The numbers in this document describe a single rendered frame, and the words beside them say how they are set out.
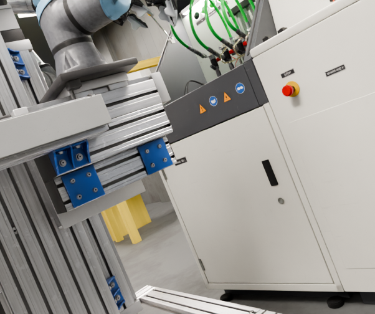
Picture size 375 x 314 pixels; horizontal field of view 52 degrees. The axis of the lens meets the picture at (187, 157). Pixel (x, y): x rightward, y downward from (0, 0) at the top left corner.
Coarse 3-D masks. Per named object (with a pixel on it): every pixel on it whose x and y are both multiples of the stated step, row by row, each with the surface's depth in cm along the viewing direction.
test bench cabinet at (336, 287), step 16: (272, 112) 132; (208, 128) 156; (288, 160) 133; (304, 192) 133; (176, 208) 182; (320, 240) 134; (336, 272) 134; (208, 288) 184; (224, 288) 176; (240, 288) 169; (256, 288) 163; (272, 288) 156; (288, 288) 151; (304, 288) 146; (320, 288) 141; (336, 288) 136; (336, 304) 139
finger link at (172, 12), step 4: (168, 4) 141; (172, 4) 141; (168, 8) 140; (172, 8) 141; (164, 12) 139; (168, 12) 140; (172, 12) 141; (176, 12) 142; (172, 16) 141; (176, 16) 142; (176, 20) 142
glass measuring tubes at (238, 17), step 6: (246, 0) 180; (252, 0) 180; (234, 6) 185; (246, 6) 182; (228, 12) 188; (234, 12) 186; (240, 12) 185; (246, 12) 183; (252, 12) 180; (240, 18) 185; (252, 18) 184; (240, 24) 189; (240, 30) 188
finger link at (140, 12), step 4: (132, 8) 152; (136, 8) 153; (140, 8) 153; (144, 8) 153; (136, 12) 152; (140, 12) 152; (144, 12) 152; (148, 12) 154; (152, 12) 154; (140, 16) 151
